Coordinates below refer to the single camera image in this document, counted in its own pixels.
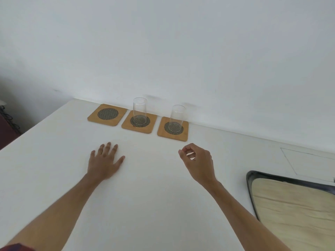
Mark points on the person's right forearm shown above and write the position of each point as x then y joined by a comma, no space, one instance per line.
243,219

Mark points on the person's left forearm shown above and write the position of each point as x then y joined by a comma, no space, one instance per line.
60,206

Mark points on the short clear drinking glass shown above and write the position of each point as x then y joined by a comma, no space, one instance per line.
178,116

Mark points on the person's left little finger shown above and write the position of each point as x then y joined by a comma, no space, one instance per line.
92,155

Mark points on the person's right hand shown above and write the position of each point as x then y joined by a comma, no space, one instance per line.
200,164

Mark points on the black-rimmed wooden tray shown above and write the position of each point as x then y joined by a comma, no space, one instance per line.
293,206

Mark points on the person's left thumb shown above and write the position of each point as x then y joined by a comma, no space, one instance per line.
119,162

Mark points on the tall clear drinking glass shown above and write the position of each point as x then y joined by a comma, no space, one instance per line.
139,109

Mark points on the person's right thumb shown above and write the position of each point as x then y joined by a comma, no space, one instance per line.
183,158

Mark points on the red sleeve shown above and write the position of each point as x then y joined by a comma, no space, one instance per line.
15,247

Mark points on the person's left hand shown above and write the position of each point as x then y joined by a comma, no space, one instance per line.
103,164

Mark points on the square wooden coaster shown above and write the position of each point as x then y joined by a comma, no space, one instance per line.
107,114
163,133
128,125

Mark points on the person's left middle finger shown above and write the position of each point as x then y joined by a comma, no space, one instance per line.
107,148

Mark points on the maroon furniture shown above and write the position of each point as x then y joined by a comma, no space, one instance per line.
5,133

